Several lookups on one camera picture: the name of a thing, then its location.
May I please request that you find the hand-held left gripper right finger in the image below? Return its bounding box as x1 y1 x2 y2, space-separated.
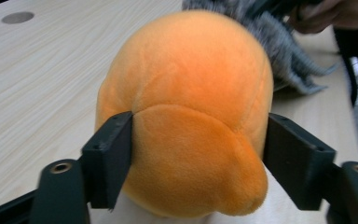
262 112 337 212

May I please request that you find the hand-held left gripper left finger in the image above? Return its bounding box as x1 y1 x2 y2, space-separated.
80 111 134 210

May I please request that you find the orange plush toy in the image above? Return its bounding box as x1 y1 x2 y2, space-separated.
94 8 275 218

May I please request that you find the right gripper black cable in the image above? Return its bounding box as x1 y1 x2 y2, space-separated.
340 55 358 107

